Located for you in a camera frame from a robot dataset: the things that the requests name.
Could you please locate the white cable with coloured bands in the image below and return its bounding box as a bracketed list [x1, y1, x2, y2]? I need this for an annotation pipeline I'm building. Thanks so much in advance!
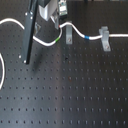
[0, 18, 128, 91]

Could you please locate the grey cable clip left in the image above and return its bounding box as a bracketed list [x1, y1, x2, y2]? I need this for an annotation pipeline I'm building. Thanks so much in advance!
[66, 25, 73, 45]

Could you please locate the silver grey gripper body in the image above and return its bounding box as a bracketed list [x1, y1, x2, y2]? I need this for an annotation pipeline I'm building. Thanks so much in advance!
[38, 0, 58, 20]

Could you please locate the short black gripper finger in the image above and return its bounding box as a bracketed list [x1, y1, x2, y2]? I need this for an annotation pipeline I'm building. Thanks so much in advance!
[52, 15, 59, 28]

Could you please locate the grey cable clip right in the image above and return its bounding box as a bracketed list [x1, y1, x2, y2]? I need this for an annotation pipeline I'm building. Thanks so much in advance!
[99, 26, 111, 52]

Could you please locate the grey cable clip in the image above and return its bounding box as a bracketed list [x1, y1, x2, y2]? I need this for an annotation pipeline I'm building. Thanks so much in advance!
[66, 25, 73, 45]
[99, 26, 111, 52]

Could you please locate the green circuit board module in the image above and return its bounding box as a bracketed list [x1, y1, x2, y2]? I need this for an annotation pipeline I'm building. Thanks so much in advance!
[58, 0, 67, 16]

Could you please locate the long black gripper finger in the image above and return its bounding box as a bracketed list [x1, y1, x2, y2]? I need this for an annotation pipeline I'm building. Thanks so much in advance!
[22, 0, 38, 64]

